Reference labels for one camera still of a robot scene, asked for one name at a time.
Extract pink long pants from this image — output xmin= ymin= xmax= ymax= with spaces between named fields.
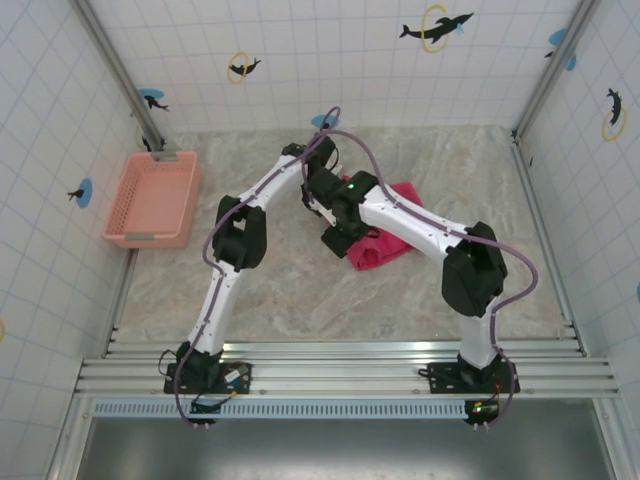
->
xmin=339 ymin=174 xmax=425 ymax=273

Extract pink plastic basket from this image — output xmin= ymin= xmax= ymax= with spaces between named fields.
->
xmin=102 ymin=148 xmax=204 ymax=249

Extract shark on blue circle sticker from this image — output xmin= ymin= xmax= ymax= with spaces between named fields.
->
xmin=137 ymin=88 xmax=171 ymax=113

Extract grey metal panel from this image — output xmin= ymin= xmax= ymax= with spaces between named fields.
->
xmin=74 ymin=417 xmax=617 ymax=480

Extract black connector box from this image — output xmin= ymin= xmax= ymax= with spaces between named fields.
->
xmin=463 ymin=398 xmax=501 ymax=427
xmin=188 ymin=401 xmax=222 ymax=427

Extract seal on blue circle sticker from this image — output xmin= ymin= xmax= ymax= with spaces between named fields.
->
xmin=67 ymin=178 xmax=95 ymax=209

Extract blue patch sticker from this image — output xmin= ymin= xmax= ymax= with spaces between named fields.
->
xmin=543 ymin=28 xmax=578 ymax=72

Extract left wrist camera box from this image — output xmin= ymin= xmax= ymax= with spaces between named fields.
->
xmin=308 ymin=195 xmax=338 ymax=227

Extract aluminium rail beam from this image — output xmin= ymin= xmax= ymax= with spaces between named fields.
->
xmin=73 ymin=341 xmax=621 ymax=400

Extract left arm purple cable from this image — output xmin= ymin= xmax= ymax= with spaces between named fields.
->
xmin=172 ymin=106 xmax=343 ymax=429

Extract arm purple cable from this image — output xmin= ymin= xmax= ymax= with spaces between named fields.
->
xmin=172 ymin=106 xmax=343 ymax=429
xmin=312 ymin=128 xmax=540 ymax=430

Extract small dolphin orange ring sticker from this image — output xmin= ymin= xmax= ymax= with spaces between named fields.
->
xmin=227 ymin=51 xmax=263 ymax=85

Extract small circuit board with wires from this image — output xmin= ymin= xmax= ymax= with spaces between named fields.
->
xmin=223 ymin=363 xmax=252 ymax=387

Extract slotted grey cable duct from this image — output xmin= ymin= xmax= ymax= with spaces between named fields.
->
xmin=92 ymin=399 xmax=474 ymax=419

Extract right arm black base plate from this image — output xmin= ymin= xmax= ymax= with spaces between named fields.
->
xmin=428 ymin=360 xmax=521 ymax=395

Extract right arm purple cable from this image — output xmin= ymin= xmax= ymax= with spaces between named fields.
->
xmin=312 ymin=128 xmax=540 ymax=430

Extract large dolphin orange ring sticker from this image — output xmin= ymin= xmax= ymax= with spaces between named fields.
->
xmin=421 ymin=3 xmax=475 ymax=54

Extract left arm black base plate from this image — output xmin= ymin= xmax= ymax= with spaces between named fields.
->
xmin=163 ymin=360 xmax=255 ymax=396

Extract aluminium corner post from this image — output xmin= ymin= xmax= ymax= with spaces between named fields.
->
xmin=512 ymin=0 xmax=604 ymax=141
xmin=68 ymin=0 xmax=171 ymax=154

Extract upright dolphin orange ring sticker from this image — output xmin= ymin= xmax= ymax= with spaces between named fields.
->
xmin=601 ymin=87 xmax=629 ymax=143

